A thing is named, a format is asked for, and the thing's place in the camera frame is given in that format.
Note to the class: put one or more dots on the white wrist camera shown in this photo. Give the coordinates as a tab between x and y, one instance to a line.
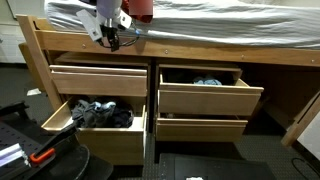
90	23

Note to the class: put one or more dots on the wooden drawer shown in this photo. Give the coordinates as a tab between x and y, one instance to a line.
97	74
200	129
120	146
178	95

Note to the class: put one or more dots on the blue cloth in drawer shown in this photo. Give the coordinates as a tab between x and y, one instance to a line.
206	81

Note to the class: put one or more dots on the orange handled clamp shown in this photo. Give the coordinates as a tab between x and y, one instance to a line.
51	146

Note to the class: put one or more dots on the dark clothes pile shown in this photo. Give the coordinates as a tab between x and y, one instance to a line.
111	114

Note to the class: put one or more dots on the black box on floor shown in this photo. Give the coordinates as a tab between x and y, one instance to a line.
187	167

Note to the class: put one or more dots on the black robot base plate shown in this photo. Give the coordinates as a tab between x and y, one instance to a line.
72	161

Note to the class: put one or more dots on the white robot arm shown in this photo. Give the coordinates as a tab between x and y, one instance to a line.
108	15

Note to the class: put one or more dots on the grey striped mattress sheet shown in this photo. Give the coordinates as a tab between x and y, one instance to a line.
232	22

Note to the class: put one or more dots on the silver aluminium rail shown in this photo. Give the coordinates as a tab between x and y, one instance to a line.
11	154

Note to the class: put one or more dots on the wooden bed frame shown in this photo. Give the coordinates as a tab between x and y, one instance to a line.
290	77

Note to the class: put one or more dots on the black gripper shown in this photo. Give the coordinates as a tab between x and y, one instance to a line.
110	32

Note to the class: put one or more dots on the red cloth on bed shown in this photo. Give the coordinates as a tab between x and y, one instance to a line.
141	10

